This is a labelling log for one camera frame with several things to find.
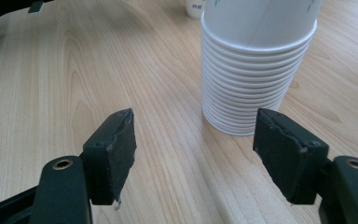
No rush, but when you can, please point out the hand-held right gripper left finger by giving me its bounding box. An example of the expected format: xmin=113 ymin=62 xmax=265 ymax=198
xmin=82 ymin=107 xmax=138 ymax=210

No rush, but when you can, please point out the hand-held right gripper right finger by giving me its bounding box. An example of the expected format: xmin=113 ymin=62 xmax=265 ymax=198
xmin=252 ymin=107 xmax=330 ymax=206

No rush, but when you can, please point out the stack of white paper cups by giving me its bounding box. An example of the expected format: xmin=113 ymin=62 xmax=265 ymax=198
xmin=200 ymin=0 xmax=324 ymax=137

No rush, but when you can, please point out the single green-print paper cup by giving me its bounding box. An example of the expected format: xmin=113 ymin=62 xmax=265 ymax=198
xmin=186 ymin=0 xmax=207 ymax=20

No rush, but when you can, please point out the small dark object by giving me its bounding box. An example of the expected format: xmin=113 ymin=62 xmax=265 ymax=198
xmin=27 ymin=0 xmax=46 ymax=14

